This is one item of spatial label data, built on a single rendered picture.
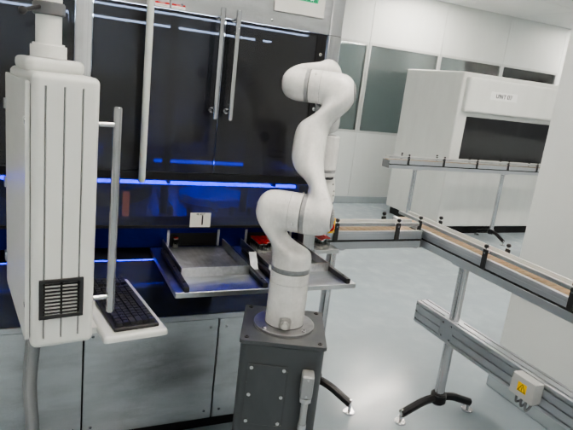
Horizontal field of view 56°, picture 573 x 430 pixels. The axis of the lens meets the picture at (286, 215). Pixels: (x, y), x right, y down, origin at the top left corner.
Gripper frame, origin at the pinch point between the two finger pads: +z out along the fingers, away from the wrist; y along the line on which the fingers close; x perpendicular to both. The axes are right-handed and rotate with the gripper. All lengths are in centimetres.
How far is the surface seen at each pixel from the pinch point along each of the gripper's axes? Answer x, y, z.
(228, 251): -21.5, 28.7, 21.8
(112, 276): 30, 80, 11
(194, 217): -22.3, 43.7, 7.8
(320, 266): 2.7, -2.3, 20.6
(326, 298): -38, -30, 54
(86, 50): -22, 86, -52
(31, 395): 4, 102, 64
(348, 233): -35, -36, 18
